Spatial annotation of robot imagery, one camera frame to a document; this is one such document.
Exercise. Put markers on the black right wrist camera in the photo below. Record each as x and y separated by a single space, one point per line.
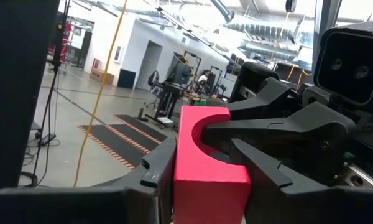
351 65

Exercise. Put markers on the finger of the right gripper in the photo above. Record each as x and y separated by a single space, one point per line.
267 99
298 140

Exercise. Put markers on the red cart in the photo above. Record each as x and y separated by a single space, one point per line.
62 46

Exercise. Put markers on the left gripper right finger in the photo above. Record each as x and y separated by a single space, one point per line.
298 205

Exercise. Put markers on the black wall panel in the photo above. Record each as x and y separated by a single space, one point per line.
126 78

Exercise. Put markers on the black office chair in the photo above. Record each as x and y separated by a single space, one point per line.
153 81

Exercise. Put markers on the black mat orange striped edge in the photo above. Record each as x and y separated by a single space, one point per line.
118 143
143 129

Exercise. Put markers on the cardboard box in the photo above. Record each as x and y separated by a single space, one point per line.
102 76

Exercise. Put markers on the black standing desk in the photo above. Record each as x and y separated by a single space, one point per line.
171 93

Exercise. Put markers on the black power strip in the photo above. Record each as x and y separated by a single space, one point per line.
47 140

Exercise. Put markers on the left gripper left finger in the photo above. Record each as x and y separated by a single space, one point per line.
81 205

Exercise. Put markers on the black folding partition screen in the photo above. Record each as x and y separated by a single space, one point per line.
18 93

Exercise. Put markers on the red arch wooden block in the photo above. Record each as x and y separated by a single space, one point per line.
205 186

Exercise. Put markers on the person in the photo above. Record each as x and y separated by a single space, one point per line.
204 77

